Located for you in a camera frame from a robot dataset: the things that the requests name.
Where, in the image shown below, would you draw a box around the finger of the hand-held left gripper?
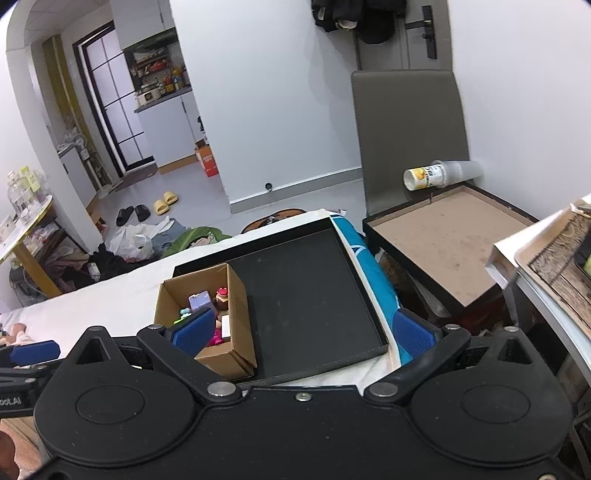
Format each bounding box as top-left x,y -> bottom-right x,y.
0,340 -> 70,385

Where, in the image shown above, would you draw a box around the orange cardboard box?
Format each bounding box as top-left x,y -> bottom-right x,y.
195,144 -> 220,178

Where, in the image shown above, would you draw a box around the black rectangular tray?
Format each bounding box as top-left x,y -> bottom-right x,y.
172,217 -> 389,386

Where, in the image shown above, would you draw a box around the dark clothes pile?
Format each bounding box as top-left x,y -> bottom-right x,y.
60,244 -> 139,291

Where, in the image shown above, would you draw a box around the lilac cube toy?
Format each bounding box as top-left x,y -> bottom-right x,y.
188,292 -> 215,315

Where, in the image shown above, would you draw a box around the stacked disposable cups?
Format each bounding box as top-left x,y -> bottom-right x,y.
403,159 -> 485,192

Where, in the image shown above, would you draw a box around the grey door mat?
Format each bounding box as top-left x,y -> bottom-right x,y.
111,165 -> 158,190

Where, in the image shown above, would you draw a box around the round table yellow legs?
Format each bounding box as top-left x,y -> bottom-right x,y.
0,194 -> 63,298

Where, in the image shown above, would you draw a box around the white fan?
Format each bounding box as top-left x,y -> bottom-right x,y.
58,131 -> 90,160

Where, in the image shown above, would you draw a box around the white table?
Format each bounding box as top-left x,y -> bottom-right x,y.
512,272 -> 591,462

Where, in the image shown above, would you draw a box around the grey door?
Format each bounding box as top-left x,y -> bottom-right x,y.
353,0 -> 451,72

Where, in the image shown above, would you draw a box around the white wall cabinet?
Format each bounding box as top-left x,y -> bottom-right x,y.
111,0 -> 176,49

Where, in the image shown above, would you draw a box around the black framed glass door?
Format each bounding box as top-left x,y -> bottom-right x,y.
76,34 -> 158,178

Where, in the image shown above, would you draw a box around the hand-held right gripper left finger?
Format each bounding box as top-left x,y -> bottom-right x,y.
69,308 -> 242,404

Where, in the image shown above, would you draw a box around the white plastic bag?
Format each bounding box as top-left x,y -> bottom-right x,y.
105,217 -> 174,261

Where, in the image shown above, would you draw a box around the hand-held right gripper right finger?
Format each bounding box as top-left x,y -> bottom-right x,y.
364,308 -> 539,404

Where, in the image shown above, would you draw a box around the brown cardboard box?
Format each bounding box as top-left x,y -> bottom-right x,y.
153,263 -> 258,381

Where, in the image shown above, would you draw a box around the patterned tray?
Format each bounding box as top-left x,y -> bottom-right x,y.
515,210 -> 591,342

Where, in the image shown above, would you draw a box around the black framed brown board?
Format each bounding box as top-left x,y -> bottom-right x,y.
362,181 -> 540,308

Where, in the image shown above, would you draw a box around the row of condiment bottles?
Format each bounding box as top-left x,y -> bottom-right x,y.
139,65 -> 191,93

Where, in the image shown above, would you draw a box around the round cartoon rug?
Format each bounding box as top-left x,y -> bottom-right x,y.
240,208 -> 308,234

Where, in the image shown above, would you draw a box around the black door lock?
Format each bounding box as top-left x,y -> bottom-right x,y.
406,4 -> 438,60

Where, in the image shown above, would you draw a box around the green cartoon cushion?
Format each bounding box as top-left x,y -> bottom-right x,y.
164,226 -> 234,257

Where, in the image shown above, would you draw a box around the cluster of clear jars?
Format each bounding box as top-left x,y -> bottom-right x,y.
7,167 -> 49,222

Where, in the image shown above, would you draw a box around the pink dinosaur toy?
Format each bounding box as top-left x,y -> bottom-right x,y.
205,320 -> 227,347

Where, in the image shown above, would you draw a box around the blue white cloth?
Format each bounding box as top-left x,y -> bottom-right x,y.
330,216 -> 402,365

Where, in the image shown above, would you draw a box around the blue denim clothing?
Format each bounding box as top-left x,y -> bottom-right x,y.
152,219 -> 188,254

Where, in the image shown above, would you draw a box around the range hood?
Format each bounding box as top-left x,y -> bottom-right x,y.
124,30 -> 178,51

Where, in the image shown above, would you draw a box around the person's left hand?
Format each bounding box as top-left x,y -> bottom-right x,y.
0,431 -> 19,478

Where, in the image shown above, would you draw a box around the hanging black clothes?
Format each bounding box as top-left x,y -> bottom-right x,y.
311,0 -> 408,45

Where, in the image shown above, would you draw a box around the white low cabinet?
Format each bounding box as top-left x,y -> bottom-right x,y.
59,148 -> 100,208

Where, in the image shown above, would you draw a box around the white kitchen cabinet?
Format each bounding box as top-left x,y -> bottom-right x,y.
134,88 -> 206,174

